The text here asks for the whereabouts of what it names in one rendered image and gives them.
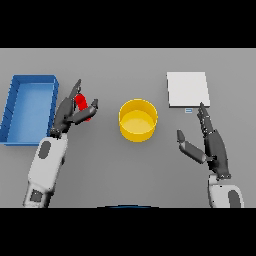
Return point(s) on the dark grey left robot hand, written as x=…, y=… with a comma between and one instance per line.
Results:
x=65, y=115

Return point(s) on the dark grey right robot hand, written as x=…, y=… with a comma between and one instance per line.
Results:
x=216, y=146

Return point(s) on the red beaker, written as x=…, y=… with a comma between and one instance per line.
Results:
x=81, y=102

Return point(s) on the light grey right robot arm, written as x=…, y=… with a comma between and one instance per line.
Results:
x=224, y=195

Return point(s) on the pale square measuring scale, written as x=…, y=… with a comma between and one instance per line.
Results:
x=188, y=89

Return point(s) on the yellow bowl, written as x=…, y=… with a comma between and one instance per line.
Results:
x=138, y=121

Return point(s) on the blue tray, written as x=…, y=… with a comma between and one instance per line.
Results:
x=29, y=110

